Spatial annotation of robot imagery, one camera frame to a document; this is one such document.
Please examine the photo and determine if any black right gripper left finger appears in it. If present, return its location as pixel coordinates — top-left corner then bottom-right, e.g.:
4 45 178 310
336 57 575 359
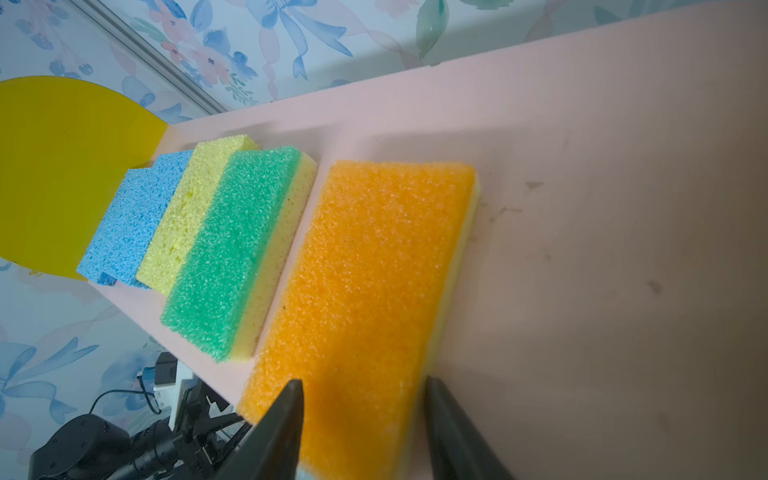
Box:
214 379 304 480

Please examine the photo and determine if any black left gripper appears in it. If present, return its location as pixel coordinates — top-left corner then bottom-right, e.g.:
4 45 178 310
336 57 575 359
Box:
28 381 252 479

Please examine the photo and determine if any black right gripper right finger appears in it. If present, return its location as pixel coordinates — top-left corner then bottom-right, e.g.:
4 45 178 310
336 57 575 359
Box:
424 377 514 480

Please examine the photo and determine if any dark green sponge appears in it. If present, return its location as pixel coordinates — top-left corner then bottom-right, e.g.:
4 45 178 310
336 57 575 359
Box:
161 146 317 362

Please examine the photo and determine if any orange sponge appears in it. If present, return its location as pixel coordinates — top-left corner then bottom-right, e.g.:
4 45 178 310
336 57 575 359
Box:
238 160 480 479

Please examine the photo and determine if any yellow sponge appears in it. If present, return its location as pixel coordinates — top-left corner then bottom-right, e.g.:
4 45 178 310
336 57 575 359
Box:
136 134 261 296

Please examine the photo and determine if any blue sponge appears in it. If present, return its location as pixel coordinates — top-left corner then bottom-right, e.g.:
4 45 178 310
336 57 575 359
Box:
76 150 192 289

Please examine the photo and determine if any yellow pink blue wooden shelf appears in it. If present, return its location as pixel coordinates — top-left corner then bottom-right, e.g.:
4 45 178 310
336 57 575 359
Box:
0 0 768 480

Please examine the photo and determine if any aluminium corner post left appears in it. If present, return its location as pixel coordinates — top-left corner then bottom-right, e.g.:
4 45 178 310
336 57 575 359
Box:
69 0 228 115

